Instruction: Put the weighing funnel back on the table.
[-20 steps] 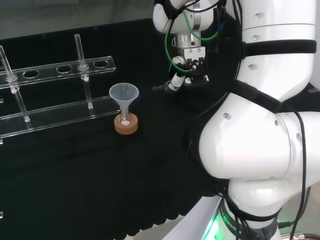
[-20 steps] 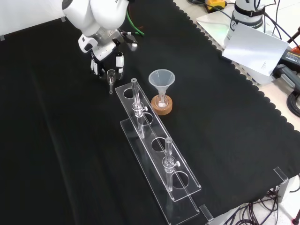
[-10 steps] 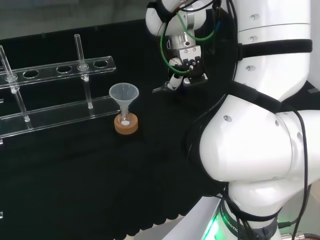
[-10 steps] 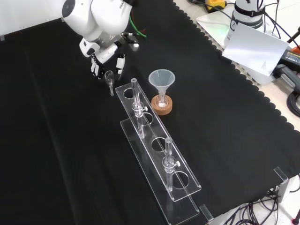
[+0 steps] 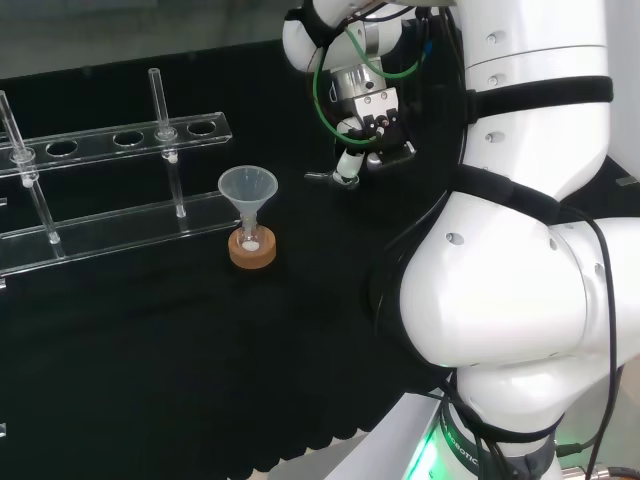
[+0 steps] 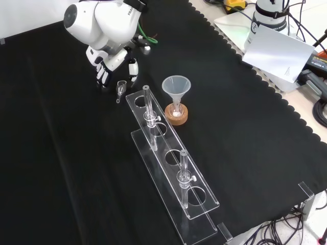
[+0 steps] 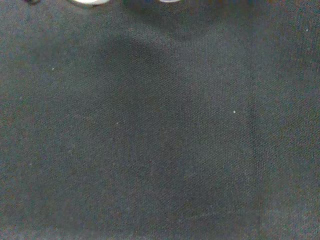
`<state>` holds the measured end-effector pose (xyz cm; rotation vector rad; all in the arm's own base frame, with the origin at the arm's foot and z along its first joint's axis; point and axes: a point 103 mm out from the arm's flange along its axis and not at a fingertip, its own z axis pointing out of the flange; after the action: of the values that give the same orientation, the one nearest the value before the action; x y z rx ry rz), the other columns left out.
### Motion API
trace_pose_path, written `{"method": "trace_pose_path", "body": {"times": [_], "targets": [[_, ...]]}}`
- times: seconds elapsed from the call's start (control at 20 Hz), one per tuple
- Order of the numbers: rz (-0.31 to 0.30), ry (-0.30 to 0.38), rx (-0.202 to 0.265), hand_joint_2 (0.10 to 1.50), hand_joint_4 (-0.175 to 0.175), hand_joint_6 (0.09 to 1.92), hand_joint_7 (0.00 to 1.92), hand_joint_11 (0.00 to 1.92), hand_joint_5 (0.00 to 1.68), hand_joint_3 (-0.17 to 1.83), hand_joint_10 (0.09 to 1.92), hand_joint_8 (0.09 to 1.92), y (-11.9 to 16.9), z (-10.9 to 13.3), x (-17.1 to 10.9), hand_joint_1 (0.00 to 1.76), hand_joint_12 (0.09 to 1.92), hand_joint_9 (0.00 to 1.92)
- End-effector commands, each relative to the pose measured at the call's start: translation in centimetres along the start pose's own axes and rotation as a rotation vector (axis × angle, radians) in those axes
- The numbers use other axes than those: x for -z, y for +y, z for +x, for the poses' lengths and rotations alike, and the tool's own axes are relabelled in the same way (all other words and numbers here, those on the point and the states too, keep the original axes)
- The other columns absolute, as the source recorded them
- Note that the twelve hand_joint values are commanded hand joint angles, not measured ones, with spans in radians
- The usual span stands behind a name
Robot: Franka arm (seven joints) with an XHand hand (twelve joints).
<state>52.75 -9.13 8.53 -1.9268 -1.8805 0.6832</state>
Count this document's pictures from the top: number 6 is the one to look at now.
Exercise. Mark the clear acrylic edge bracket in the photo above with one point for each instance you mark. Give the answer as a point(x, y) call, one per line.
point(306, 194)
point(225, 231)

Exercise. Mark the translucent plastic funnel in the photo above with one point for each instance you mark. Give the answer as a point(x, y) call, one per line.
point(176, 86)

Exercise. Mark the yellow stop button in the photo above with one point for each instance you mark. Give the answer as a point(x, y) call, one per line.
point(235, 4)

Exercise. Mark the black orange power unit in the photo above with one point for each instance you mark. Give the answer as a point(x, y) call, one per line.
point(319, 62)

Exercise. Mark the clear glass weighing funnel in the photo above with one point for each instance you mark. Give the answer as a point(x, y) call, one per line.
point(121, 86)

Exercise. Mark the black bench cloth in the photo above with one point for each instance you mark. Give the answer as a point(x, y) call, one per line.
point(76, 166)

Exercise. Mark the clear acrylic funnel stand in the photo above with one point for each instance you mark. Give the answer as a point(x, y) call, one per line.
point(141, 114)

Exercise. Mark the pale white board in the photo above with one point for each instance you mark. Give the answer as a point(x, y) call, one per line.
point(278, 53)

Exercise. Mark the small round-bottom glass flask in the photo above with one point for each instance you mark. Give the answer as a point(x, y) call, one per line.
point(176, 114)

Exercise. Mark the small grey edge clip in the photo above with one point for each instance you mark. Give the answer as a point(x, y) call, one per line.
point(2, 41)

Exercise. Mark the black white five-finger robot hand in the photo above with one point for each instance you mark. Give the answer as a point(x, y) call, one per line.
point(113, 61)

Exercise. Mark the black plug connector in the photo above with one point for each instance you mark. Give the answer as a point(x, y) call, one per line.
point(311, 81)

